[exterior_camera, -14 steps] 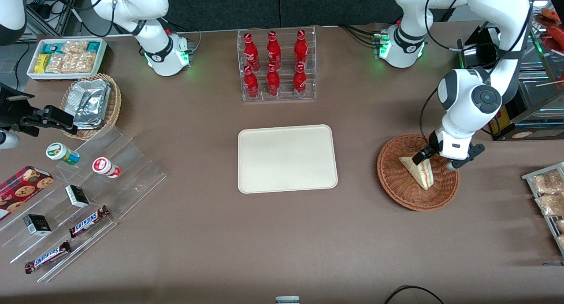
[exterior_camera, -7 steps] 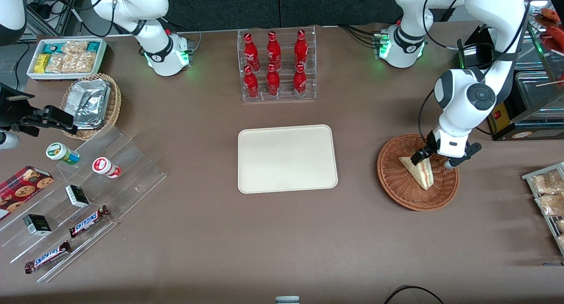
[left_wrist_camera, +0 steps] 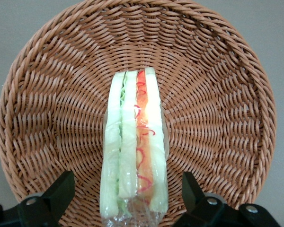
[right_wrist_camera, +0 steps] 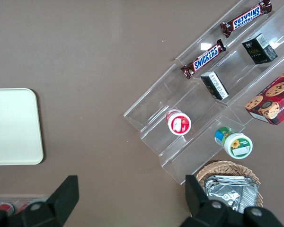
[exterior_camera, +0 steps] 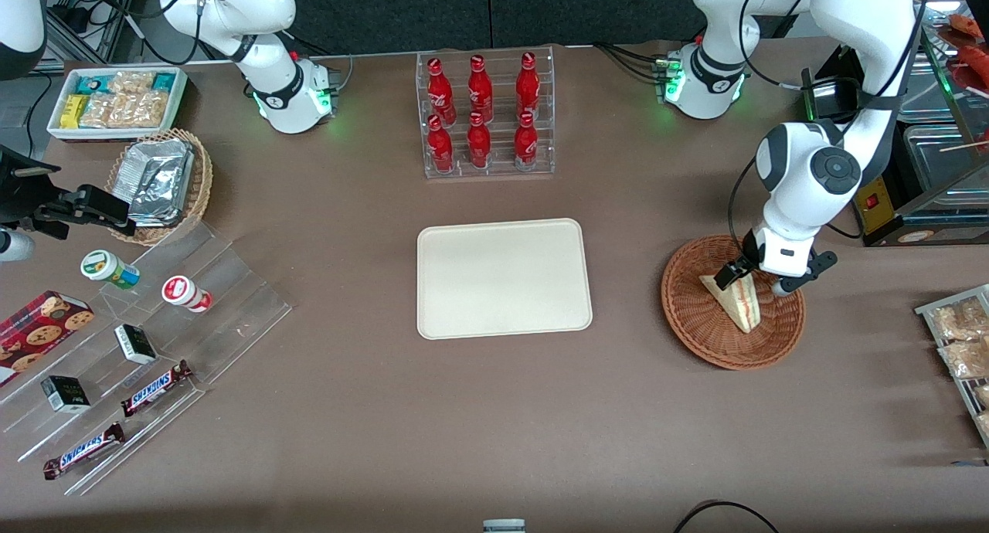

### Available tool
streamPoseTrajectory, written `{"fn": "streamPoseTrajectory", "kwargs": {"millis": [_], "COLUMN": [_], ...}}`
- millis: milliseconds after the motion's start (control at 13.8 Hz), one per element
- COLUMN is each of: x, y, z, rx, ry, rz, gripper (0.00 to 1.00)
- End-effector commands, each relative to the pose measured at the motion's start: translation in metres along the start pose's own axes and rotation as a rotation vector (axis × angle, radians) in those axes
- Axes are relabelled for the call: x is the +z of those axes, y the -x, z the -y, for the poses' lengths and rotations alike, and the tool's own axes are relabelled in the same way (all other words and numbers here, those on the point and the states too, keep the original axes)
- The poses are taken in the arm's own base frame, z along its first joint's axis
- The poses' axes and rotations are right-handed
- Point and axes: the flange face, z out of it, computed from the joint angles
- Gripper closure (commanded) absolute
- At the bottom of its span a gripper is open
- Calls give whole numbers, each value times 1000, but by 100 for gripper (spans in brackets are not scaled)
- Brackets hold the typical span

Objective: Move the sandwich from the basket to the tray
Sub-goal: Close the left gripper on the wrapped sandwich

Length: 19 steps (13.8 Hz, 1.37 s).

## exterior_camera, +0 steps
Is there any clear cracker bag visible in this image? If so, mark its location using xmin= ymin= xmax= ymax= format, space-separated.
xmin=124 ymin=90 xmax=169 ymax=129
xmin=107 ymin=70 xmax=156 ymax=96
xmin=80 ymin=93 xmax=129 ymax=130

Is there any silver foil pack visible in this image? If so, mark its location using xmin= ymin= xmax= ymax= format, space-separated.
xmin=124 ymin=139 xmax=195 ymax=211
xmin=128 ymin=198 xmax=186 ymax=228

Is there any red lid white cup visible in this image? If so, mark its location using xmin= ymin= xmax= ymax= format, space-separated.
xmin=161 ymin=275 xmax=213 ymax=314

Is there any cream plastic tray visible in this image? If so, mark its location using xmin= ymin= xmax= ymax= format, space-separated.
xmin=416 ymin=218 xmax=594 ymax=341

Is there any Snickers chocolate bar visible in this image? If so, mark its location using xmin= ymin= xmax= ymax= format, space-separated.
xmin=121 ymin=360 xmax=193 ymax=419
xmin=42 ymin=422 xmax=126 ymax=481

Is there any black base cable bundle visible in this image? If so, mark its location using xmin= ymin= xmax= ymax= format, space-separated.
xmin=593 ymin=42 xmax=671 ymax=84

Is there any clear acrylic bottle rack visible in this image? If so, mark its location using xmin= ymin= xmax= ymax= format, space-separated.
xmin=415 ymin=46 xmax=556 ymax=181

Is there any oval tan wicker basket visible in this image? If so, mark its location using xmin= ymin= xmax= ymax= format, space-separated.
xmin=105 ymin=127 xmax=214 ymax=247

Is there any clear acrylic stepped display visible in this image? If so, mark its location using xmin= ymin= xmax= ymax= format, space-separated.
xmin=0 ymin=221 xmax=294 ymax=497

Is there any black table cable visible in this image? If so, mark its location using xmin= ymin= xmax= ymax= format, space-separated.
xmin=671 ymin=500 xmax=781 ymax=533

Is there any aluminium frame rack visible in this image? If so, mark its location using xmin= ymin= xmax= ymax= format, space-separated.
xmin=45 ymin=0 xmax=144 ymax=65

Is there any white plastic snack bin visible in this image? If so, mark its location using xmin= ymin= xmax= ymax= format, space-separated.
xmin=47 ymin=66 xmax=189 ymax=142

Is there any red cola bottle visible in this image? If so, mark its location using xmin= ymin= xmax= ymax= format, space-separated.
xmin=467 ymin=54 xmax=495 ymax=124
xmin=513 ymin=111 xmax=540 ymax=171
xmin=466 ymin=112 xmax=493 ymax=170
xmin=427 ymin=57 xmax=457 ymax=127
xmin=427 ymin=114 xmax=456 ymax=174
xmin=515 ymin=51 xmax=542 ymax=122

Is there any grey wire rack tray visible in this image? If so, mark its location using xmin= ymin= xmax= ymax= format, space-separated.
xmin=915 ymin=283 xmax=989 ymax=450

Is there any triangle sandwich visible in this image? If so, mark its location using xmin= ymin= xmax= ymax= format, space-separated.
xmin=698 ymin=270 xmax=763 ymax=334

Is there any green lid white cup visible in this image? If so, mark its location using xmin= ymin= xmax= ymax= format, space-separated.
xmin=80 ymin=250 xmax=141 ymax=290

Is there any red cookie box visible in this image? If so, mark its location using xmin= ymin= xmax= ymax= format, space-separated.
xmin=0 ymin=290 xmax=96 ymax=388

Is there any small black box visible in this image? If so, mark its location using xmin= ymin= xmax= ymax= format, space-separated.
xmin=40 ymin=375 xmax=92 ymax=415
xmin=114 ymin=324 xmax=158 ymax=365

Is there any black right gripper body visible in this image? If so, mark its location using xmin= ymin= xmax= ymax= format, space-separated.
xmin=0 ymin=147 xmax=63 ymax=231

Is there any round brown wicker basket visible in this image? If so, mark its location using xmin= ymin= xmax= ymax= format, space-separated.
xmin=661 ymin=234 xmax=807 ymax=372

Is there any yellow snack pack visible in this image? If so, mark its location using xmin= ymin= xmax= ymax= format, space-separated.
xmin=59 ymin=93 xmax=89 ymax=130

